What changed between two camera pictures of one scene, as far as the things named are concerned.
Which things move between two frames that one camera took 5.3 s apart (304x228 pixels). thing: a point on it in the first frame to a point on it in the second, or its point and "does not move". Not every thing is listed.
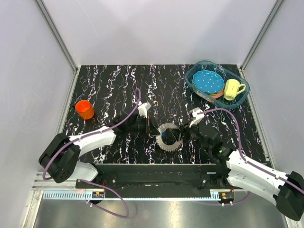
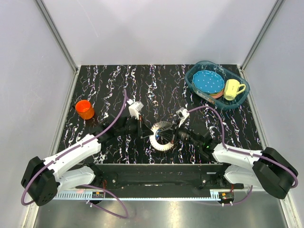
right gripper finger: [179, 138] to [169, 138]
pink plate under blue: [217, 95] does not move
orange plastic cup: [84, 109] does not move
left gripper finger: [154, 125] to [146, 131]
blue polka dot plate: [208, 81] does not move
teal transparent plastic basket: [222, 86] does not move
